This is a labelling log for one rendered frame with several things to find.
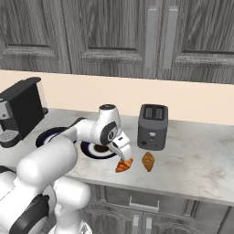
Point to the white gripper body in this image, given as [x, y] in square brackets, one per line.
[124, 151]

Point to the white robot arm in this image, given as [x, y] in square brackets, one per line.
[45, 161]

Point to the orange-brown croissant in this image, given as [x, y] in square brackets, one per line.
[148, 161]
[123, 166]

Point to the dark blue white plate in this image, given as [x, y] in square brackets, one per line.
[98, 150]
[48, 135]

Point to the dark grey toaster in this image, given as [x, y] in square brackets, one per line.
[152, 129]

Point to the grey wood drawer front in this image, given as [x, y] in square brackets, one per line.
[170, 201]

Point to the grey wood base cupboard door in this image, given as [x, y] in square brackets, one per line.
[112, 221]
[173, 224]

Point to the black coffee machine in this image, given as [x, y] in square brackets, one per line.
[21, 111]

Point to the grey wood wall cupboard door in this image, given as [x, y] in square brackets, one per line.
[30, 33]
[112, 33]
[204, 36]

